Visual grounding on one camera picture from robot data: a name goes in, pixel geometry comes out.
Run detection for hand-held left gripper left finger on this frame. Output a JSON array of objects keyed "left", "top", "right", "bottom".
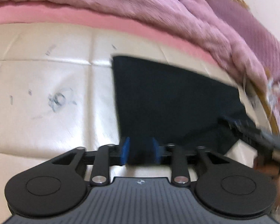
[{"left": 50, "top": 136, "right": 131, "bottom": 186}]

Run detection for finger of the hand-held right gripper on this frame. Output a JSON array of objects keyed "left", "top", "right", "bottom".
[{"left": 220, "top": 115, "right": 264, "bottom": 145}]

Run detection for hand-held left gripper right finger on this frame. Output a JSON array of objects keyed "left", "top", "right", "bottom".
[{"left": 151, "top": 137, "right": 228, "bottom": 185}]

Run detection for black pants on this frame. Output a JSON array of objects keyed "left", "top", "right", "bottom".
[{"left": 111, "top": 55, "right": 258, "bottom": 166}]

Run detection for person's right hand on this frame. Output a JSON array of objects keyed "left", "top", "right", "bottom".
[{"left": 253, "top": 158, "right": 280, "bottom": 207}]

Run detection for purple pillow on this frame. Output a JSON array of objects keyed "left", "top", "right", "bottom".
[{"left": 197, "top": 0, "right": 280, "bottom": 80}]

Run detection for cream leather mattress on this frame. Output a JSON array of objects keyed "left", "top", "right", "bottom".
[{"left": 0, "top": 23, "right": 280, "bottom": 192}]

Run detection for pink bed sheet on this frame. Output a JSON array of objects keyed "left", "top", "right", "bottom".
[{"left": 0, "top": 5, "right": 223, "bottom": 69}]

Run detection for brown curved bed rail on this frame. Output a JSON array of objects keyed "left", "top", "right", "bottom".
[{"left": 245, "top": 75, "right": 280, "bottom": 134}]

